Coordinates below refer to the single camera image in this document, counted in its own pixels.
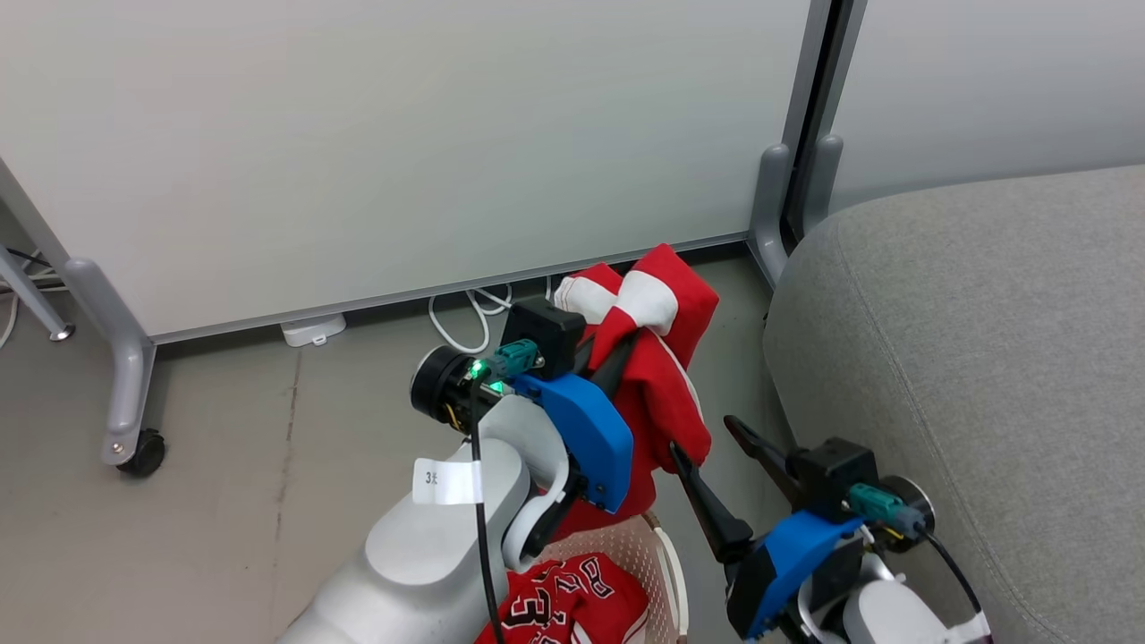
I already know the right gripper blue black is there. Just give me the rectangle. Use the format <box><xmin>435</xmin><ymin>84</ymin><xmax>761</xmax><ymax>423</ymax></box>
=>
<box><xmin>668</xmin><ymin>415</ymin><xmax>867</xmax><ymax>644</ymax></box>

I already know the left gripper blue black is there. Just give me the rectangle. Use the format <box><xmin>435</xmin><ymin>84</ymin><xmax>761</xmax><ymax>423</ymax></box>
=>
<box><xmin>513</xmin><ymin>333</ymin><xmax>642</xmax><ymax>561</ymax></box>

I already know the red garment with white bands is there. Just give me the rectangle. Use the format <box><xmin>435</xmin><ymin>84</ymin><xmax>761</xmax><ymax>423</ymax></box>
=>
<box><xmin>553</xmin><ymin>243</ymin><xmax>721</xmax><ymax>542</ymax></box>

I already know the red jersey with black print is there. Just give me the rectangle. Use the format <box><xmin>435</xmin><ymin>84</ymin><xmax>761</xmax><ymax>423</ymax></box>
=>
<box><xmin>474</xmin><ymin>553</ymin><xmax>649</xmax><ymax>644</ymax></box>

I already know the cream plastic laundry basket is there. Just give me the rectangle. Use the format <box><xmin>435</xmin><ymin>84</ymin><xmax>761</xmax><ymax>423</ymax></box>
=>
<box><xmin>535</xmin><ymin>512</ymin><xmax>690</xmax><ymax>644</ymax></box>

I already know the grey fabric sofa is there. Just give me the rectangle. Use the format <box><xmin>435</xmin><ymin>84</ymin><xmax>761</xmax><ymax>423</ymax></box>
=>
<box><xmin>763</xmin><ymin>165</ymin><xmax>1145</xmax><ymax>644</ymax></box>

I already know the white power adapter box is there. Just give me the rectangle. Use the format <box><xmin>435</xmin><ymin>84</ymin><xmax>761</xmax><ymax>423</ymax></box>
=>
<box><xmin>280</xmin><ymin>313</ymin><xmax>348</xmax><ymax>348</ymax></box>

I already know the wide white partition panel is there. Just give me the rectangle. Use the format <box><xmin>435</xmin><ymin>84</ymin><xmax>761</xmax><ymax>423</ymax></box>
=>
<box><xmin>0</xmin><ymin>0</ymin><xmax>837</xmax><ymax>345</ymax></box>

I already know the black caster wheel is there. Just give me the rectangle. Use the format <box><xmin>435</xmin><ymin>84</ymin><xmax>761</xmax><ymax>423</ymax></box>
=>
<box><xmin>118</xmin><ymin>428</ymin><xmax>167</xmax><ymax>478</ymax></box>

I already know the grey partition leg with caster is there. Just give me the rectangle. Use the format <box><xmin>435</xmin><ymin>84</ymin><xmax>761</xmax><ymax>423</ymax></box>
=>
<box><xmin>61</xmin><ymin>258</ymin><xmax>158</xmax><ymax>468</ymax></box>

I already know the thin grey leg with foot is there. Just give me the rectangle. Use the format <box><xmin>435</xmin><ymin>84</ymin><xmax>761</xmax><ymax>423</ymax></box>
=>
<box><xmin>0</xmin><ymin>243</ymin><xmax>77</xmax><ymax>343</ymax></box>

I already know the teal cable connector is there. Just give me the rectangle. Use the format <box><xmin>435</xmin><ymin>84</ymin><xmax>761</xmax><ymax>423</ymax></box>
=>
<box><xmin>847</xmin><ymin>483</ymin><xmax>923</xmax><ymax>538</ymax></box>
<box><xmin>488</xmin><ymin>338</ymin><xmax>546</xmax><ymax>382</ymax></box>

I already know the white floor cable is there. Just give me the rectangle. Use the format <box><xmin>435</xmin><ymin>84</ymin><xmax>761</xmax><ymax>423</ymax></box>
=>
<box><xmin>428</xmin><ymin>277</ymin><xmax>556</xmax><ymax>355</ymax></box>

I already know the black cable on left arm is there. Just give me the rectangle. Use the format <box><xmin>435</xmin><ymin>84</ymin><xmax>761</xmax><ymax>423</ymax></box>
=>
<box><xmin>467</xmin><ymin>380</ymin><xmax>507</xmax><ymax>644</ymax></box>

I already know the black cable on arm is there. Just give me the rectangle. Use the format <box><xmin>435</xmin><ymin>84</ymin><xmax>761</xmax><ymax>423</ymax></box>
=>
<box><xmin>921</xmin><ymin>530</ymin><xmax>987</xmax><ymax>620</ymax></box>
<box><xmin>467</xmin><ymin>380</ymin><xmax>507</xmax><ymax>644</ymax></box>

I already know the grey partition foot bracket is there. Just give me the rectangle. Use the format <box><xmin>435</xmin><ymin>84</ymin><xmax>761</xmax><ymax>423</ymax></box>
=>
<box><xmin>801</xmin><ymin>134</ymin><xmax>844</xmax><ymax>238</ymax></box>
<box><xmin>747</xmin><ymin>143</ymin><xmax>794</xmax><ymax>289</ymax></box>

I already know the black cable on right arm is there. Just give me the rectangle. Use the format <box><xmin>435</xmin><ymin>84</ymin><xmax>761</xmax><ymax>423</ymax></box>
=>
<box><xmin>921</xmin><ymin>530</ymin><xmax>987</xmax><ymax>620</ymax></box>

